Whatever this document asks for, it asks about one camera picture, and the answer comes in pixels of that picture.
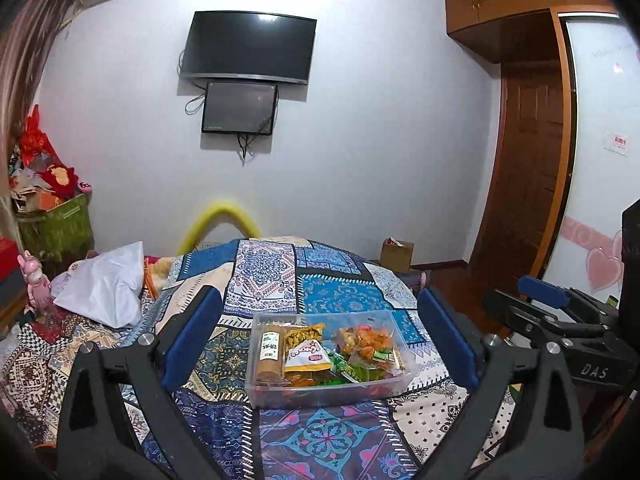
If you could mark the white black patterned blanket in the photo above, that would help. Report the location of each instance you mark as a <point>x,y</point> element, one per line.
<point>450,415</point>

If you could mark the green storage bin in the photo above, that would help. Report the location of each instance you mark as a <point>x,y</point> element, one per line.
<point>57,230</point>

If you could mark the orange fried snack bag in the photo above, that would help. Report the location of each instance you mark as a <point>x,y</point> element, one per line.
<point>367,340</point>

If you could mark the large wall television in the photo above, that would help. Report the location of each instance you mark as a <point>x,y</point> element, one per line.
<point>247,45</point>

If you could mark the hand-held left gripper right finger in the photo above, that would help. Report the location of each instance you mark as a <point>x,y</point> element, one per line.
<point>447,335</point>

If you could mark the striped curtain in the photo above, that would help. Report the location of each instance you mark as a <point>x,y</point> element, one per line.
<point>22,50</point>

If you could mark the cardboard box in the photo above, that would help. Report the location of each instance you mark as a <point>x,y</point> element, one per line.
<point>397,255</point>

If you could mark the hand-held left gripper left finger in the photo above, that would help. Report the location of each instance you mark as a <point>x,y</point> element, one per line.
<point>195,335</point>

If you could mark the clear plastic container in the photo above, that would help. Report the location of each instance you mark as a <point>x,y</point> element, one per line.
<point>330,395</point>

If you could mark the blue patchwork blanket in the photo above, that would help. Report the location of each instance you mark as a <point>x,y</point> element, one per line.
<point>300,280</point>

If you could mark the yellow-white snack packet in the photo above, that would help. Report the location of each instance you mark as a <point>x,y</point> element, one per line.
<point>307,357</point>

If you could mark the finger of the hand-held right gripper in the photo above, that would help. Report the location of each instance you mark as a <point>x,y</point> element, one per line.
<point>525,317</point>
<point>545,292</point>

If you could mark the wooden overhead cabinet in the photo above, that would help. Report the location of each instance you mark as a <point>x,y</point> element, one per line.
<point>515,5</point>

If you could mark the yellow foam hoop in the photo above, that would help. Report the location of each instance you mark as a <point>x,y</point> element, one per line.
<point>220,212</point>

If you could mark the small wall monitor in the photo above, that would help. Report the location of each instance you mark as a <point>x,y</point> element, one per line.
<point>239,107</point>

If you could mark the white pillow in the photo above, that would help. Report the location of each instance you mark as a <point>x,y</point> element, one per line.
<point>105,285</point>

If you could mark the brown checkered blanket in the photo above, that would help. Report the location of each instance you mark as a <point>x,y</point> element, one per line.
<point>45,375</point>

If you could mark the yellow snack bag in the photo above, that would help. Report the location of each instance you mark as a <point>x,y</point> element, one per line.
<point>306,332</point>

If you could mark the red box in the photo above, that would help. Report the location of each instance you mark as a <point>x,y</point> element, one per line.
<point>7,260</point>

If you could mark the small green snack packet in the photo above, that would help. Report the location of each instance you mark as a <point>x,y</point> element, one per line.
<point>345,367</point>

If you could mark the brown wooden door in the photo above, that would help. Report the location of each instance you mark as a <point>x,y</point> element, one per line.
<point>530,170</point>

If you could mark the brown snack bar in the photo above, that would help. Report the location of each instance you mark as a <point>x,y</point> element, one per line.
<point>270,355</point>

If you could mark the pink toy figure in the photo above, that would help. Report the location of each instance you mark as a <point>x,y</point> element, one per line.
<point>37,285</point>

